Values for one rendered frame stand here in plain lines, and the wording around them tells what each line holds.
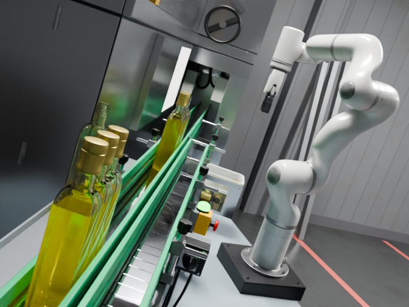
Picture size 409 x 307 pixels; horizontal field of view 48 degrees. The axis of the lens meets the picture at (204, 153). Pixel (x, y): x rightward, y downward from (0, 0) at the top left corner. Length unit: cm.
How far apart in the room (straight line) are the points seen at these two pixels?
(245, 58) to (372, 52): 131
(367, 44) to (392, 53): 402
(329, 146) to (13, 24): 100
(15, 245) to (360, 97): 100
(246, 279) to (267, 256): 13
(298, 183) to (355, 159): 403
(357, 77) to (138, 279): 88
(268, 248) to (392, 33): 410
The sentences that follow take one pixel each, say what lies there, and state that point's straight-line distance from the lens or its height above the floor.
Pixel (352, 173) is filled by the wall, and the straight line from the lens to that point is 566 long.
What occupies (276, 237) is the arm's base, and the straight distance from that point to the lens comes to 169.
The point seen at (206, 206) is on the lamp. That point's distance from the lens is 150.
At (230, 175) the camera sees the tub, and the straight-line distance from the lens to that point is 213.
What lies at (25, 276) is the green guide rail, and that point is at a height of 113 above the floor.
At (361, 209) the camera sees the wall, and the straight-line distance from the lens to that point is 595.
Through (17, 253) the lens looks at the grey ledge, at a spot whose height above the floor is 105.
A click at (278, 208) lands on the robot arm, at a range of 165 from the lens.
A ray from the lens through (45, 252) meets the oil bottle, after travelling 67.
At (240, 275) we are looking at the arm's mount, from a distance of 167.
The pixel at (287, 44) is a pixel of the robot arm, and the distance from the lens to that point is 179.
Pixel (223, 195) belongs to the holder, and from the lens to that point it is 199.
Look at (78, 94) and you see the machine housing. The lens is 117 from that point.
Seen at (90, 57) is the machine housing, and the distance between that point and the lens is 115.
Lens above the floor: 149
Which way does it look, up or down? 12 degrees down
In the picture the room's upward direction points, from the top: 19 degrees clockwise
